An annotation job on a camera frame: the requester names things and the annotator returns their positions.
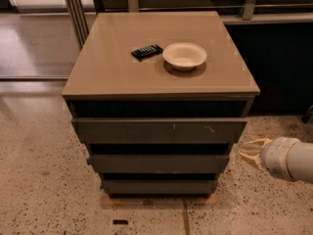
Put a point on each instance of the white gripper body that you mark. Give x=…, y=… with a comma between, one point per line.
x=275, y=157

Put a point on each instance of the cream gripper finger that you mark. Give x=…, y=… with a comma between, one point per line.
x=254, y=147
x=252, y=159

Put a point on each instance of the grey top drawer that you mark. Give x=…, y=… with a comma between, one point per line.
x=203, y=130

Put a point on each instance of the grey drawer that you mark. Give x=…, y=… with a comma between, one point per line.
x=203, y=130
x=175, y=187
x=159, y=163

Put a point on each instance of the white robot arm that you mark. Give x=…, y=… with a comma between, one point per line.
x=303, y=161

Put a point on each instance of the grey drawer cabinet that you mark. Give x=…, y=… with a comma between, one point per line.
x=108, y=82

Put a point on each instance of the grey bottom drawer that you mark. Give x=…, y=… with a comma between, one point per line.
x=175, y=187

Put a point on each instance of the grey middle drawer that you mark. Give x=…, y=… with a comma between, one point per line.
x=159, y=163

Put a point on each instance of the white paper bowl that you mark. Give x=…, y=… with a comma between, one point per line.
x=184, y=56

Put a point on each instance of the black chip bag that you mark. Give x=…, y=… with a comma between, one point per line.
x=146, y=52

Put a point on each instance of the metal railing shelf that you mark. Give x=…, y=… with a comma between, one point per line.
x=231, y=11

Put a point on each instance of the black floor marker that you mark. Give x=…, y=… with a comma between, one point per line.
x=120, y=222

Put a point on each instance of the metal window frame post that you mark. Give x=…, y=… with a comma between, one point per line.
x=78, y=20

